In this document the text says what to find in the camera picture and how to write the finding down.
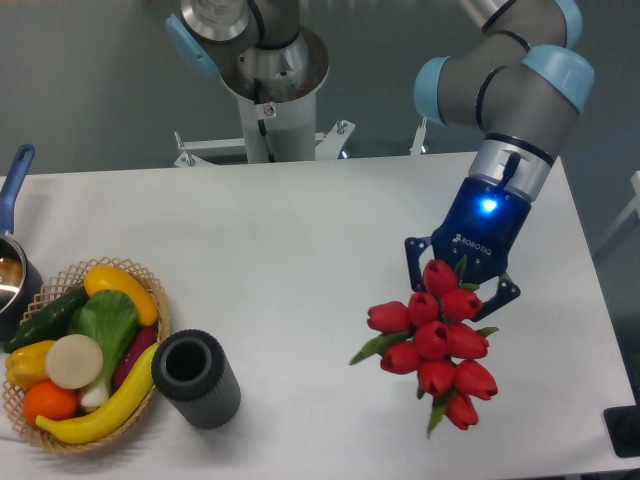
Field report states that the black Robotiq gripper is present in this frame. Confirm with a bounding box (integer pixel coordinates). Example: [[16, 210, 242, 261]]
[[404, 177, 531, 322]]

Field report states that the red tulip bouquet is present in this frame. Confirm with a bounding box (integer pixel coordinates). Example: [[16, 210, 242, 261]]
[[349, 259, 499, 436]]

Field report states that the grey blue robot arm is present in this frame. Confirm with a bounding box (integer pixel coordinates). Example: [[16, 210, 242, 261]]
[[165, 1, 594, 317]]

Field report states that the dark grey ribbed vase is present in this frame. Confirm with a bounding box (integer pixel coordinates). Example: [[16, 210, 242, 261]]
[[151, 329, 241, 429]]

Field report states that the black device at table edge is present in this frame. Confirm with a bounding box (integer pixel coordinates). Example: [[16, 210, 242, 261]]
[[603, 405, 640, 458]]

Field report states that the purple sweet potato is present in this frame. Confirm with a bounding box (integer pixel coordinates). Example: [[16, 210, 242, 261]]
[[112, 326, 157, 391]]

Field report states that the green bok choy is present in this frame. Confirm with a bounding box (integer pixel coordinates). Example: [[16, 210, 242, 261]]
[[67, 290, 138, 412]]

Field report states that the yellow banana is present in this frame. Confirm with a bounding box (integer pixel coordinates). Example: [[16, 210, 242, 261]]
[[36, 343, 159, 445]]

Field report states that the yellow squash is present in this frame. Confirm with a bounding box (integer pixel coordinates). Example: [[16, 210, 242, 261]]
[[83, 265, 159, 327]]

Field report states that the woven wicker basket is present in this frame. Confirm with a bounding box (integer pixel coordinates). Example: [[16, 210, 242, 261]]
[[2, 257, 171, 455]]

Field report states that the beige round disc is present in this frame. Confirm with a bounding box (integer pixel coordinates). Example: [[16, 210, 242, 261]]
[[45, 334, 103, 390]]

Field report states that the green cucumber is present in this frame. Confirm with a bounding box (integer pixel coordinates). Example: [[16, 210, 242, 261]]
[[4, 287, 89, 353]]

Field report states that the orange fruit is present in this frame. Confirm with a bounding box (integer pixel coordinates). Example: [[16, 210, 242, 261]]
[[22, 380, 79, 428]]

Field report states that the yellow bell pepper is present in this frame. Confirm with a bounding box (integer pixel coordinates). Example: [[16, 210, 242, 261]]
[[5, 340, 56, 390]]

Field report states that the white frame at right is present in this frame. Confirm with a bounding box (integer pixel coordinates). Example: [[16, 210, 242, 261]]
[[592, 171, 639, 265]]

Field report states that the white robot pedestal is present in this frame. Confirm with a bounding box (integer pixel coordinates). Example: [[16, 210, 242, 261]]
[[165, 15, 356, 167]]

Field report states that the blue handled saucepan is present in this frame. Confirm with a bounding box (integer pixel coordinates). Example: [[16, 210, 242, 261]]
[[1, 144, 43, 341]]

